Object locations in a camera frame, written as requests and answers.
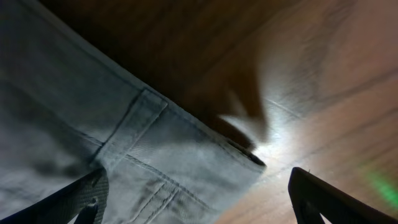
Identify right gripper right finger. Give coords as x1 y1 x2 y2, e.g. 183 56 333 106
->
288 167 397 224

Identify grey shorts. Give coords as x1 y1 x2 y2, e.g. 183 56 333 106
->
1 1 266 223

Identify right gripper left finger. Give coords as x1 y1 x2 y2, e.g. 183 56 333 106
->
1 169 109 224

